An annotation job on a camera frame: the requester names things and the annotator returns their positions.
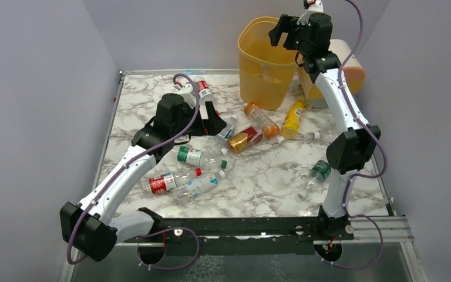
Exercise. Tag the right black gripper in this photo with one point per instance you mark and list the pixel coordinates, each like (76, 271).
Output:
(288, 32)

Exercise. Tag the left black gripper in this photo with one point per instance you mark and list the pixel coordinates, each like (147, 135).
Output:
(208, 123)

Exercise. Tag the red gold tea bottle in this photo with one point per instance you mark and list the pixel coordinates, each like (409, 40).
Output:
(246, 138)

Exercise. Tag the orange cap juice bottle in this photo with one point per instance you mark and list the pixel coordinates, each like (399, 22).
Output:
(262, 120)

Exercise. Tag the yellow juice bottle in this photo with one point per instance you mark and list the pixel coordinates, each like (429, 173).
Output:
(291, 123)

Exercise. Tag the green label crushed bottle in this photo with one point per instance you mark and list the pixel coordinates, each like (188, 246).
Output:
(318, 175)

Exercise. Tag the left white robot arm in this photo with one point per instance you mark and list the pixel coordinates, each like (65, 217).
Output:
(89, 225)

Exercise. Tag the yellow mesh plastic bin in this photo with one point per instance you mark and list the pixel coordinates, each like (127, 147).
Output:
(265, 71)

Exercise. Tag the red label clear bottle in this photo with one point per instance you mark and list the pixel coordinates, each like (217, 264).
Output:
(206, 95)

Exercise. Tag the crushed clear water bottle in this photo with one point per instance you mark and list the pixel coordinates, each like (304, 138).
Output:
(217, 144)

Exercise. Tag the green white label bottle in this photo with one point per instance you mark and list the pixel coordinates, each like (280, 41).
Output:
(199, 158)

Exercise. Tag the blue white label bottle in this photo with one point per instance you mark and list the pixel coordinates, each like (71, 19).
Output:
(194, 188)

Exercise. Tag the red label bottle near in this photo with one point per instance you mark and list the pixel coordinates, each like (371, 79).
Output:
(169, 181)

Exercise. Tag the clear bottle white cap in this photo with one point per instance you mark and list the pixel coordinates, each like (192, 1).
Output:
(324, 135)

